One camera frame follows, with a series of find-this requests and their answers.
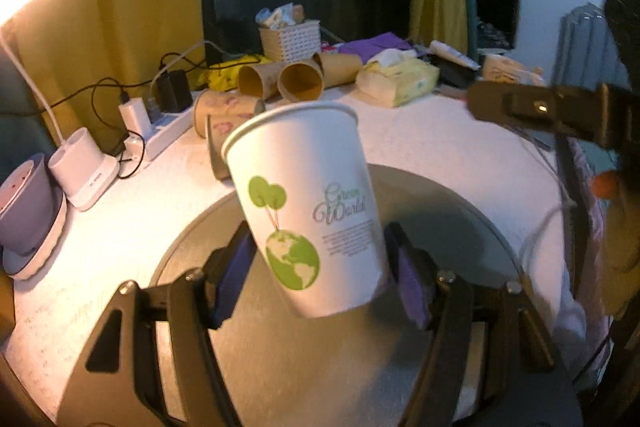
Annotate white green-print paper cup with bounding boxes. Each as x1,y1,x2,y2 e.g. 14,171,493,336
221,102,390,317

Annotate brown floral paper cup front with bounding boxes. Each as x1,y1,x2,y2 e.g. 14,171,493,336
205,113,255,181

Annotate brown floral paper cup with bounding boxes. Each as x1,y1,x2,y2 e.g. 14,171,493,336
193,90,266,138
205,113,255,181

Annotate brown paper cup right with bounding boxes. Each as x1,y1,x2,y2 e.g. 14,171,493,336
312,53,362,89

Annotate brown floral paper cup rear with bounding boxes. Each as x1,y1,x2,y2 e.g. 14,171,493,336
193,90,266,138

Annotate brown paper cup middle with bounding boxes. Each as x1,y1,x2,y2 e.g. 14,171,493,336
278,60,324,102

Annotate brown paper cup left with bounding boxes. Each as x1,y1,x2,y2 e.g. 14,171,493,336
238,62,285,101

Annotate grey padded headboard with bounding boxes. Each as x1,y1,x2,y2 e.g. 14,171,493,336
551,3,630,91

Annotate cream bear mug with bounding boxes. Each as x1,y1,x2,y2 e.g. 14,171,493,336
482,53,546,87

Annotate round grey turntable mat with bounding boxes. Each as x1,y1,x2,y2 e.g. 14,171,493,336
148,162,525,427

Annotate black monitor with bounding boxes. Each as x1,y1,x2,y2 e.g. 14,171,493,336
476,0,521,51

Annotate white tube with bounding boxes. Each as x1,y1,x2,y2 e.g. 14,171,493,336
430,40,480,72

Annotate purple bowl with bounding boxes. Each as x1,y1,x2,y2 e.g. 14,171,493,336
1,153,55,256

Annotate white desk lamp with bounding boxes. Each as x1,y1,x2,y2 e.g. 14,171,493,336
1,0,119,211

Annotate yellow tissue pack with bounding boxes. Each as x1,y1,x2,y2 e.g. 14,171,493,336
356,58,439,108

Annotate white power strip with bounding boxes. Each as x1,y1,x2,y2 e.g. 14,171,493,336
124,107,193,164

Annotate purple cloth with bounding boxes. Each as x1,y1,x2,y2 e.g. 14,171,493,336
337,32,412,64

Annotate white plug charger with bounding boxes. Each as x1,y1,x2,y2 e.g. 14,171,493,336
118,98,153,139

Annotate black power adapter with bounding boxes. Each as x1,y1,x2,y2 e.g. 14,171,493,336
156,69,193,113

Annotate white woven basket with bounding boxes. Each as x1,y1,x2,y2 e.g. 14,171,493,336
259,20,321,63

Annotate yellow patterned bag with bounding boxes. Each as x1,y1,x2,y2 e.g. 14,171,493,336
196,54,270,92

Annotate yellow curtain left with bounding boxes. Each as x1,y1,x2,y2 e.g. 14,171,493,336
8,0,203,150

